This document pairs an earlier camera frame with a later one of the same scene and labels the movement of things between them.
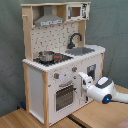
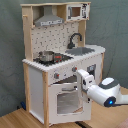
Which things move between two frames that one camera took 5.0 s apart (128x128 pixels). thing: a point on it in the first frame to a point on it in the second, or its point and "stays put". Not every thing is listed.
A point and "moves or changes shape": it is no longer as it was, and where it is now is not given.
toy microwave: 76,12 stays put
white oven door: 64,97 moves or changes shape
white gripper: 86,81 stays put
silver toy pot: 46,56 stays put
